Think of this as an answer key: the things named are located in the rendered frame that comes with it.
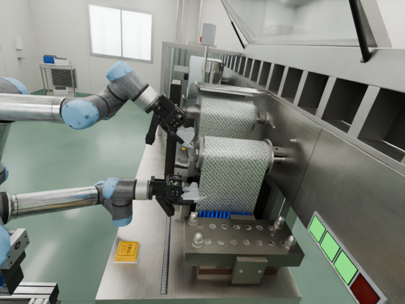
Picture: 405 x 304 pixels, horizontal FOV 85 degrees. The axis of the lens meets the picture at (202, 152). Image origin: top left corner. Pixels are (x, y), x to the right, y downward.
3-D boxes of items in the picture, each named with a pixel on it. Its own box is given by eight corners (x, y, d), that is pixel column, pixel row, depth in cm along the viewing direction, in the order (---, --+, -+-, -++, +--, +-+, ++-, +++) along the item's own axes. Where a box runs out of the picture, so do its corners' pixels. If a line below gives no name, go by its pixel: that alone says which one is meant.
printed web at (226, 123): (188, 181, 126) (200, 91, 105) (228, 183, 130) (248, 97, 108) (191, 233, 92) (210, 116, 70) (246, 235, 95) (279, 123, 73)
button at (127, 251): (119, 245, 83) (119, 240, 81) (138, 245, 83) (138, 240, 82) (114, 262, 76) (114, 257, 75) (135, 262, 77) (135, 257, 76)
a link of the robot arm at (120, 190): (108, 191, 84) (107, 172, 80) (138, 193, 85) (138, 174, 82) (102, 205, 77) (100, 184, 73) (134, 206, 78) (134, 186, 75)
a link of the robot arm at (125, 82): (109, 75, 72) (125, 55, 69) (135, 99, 76) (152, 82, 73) (99, 80, 65) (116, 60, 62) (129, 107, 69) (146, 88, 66)
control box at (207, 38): (202, 44, 121) (204, 23, 116) (213, 46, 119) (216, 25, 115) (197, 44, 114) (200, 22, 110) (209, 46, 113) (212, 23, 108)
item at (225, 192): (195, 210, 87) (201, 171, 79) (252, 213, 90) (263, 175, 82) (195, 212, 87) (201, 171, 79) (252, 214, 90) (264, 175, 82)
